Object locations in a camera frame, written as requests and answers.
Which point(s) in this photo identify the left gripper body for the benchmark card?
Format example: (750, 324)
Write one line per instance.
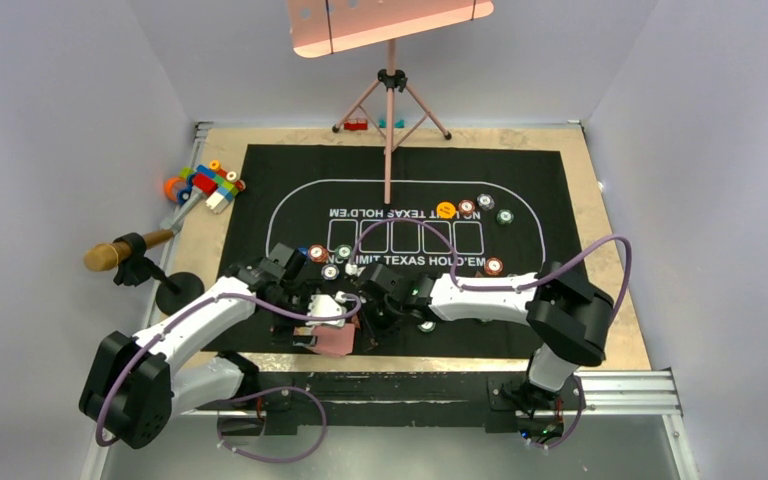
(313, 303)

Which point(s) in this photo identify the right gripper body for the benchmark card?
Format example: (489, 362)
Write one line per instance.
(380, 316)

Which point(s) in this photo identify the playing card deck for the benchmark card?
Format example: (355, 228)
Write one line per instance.
(326, 339)

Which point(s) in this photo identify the single red poker chip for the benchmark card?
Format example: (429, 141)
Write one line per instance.
(318, 253)

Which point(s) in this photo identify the single green poker chip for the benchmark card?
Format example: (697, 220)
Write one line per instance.
(343, 252)

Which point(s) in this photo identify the yellow big blind button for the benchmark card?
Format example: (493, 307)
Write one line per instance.
(446, 210)

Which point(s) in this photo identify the green poker chip stack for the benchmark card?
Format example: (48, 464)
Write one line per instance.
(427, 327)

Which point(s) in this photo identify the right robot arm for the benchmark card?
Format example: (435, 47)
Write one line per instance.
(570, 315)

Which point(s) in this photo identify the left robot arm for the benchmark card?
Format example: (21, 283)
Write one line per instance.
(138, 383)

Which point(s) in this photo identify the black poker table mat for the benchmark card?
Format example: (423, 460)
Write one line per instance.
(303, 195)

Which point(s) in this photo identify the colourful toy block stack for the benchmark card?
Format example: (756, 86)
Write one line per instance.
(218, 186)

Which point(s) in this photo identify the red toy block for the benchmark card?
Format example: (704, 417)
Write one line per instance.
(356, 124)

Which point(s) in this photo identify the pink music stand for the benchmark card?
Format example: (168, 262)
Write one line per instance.
(324, 28)

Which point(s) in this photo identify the orange tape roll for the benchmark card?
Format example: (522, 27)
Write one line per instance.
(177, 190)

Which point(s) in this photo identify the gold microphone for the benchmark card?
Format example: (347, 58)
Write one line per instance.
(106, 256)

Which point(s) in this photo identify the aluminium rail frame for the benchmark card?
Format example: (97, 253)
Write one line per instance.
(450, 404)

